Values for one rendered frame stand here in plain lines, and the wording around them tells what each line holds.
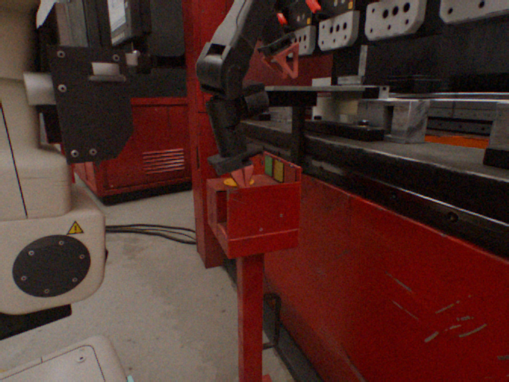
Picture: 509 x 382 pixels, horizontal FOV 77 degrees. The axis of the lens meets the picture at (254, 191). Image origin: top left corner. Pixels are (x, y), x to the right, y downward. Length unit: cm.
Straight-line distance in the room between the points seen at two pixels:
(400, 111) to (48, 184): 70
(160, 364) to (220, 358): 23
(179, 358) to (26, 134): 106
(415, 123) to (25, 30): 73
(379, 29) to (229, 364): 120
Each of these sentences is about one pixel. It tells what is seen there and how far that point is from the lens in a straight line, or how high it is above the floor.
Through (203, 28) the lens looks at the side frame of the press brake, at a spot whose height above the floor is 128.
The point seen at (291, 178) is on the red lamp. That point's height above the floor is 81.
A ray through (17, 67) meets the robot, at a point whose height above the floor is 102.
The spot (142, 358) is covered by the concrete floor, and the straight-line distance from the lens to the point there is 146.
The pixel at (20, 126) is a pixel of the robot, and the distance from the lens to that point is 59.
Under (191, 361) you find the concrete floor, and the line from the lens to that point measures 141.
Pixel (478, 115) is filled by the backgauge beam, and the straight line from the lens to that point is 100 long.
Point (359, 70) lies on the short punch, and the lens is 95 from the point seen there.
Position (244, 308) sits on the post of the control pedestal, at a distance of 84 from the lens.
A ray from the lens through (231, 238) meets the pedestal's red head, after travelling 64.
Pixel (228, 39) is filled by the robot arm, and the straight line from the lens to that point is 59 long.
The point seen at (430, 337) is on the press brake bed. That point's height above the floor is 57.
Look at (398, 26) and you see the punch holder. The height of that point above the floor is 112.
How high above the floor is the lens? 98
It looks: 17 degrees down
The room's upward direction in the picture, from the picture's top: straight up
